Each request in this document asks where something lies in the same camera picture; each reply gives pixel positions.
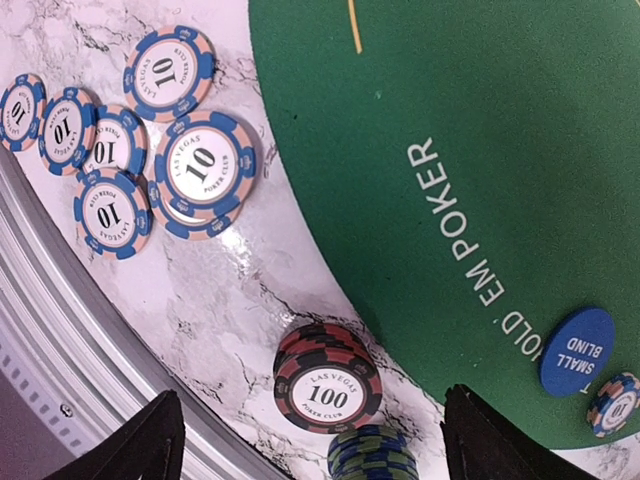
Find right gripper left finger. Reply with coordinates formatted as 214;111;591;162
47;390;186;480

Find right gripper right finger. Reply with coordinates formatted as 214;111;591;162
440;384;593;480

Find teal chip stack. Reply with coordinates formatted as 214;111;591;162
327;425;419;479

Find blue small blind button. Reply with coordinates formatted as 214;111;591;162
539;307;616;398

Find blue chips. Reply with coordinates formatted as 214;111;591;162
586;372;639;438

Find brown chip stack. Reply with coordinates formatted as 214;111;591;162
273;323;383;434

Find scattered blue ten chip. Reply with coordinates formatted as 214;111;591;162
38;87;97;176
123;25;216;123
82;104;148;176
73;168;152;260
1;73;47;152

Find round green poker mat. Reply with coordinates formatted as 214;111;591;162
248;1;639;479

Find front aluminium rail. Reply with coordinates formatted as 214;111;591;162
1;152;280;479

